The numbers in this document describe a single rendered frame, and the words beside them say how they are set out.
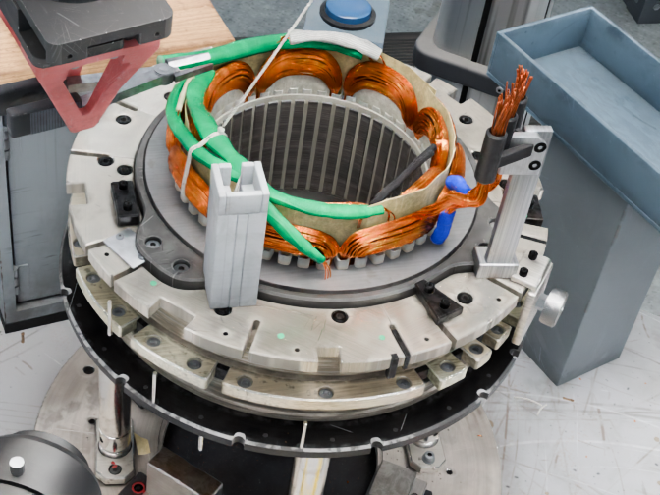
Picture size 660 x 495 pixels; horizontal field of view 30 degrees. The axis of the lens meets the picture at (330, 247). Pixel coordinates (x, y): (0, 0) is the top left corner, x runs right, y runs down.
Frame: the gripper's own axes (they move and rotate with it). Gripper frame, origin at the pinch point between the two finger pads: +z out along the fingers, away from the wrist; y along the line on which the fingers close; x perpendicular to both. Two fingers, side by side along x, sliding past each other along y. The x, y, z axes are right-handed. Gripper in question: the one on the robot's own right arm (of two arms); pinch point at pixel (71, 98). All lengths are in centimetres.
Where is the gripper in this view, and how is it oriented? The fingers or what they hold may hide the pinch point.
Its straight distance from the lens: 69.2
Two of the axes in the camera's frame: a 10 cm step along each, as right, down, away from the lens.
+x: 8.5, -3.0, 4.3
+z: -1.6, 6.3, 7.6
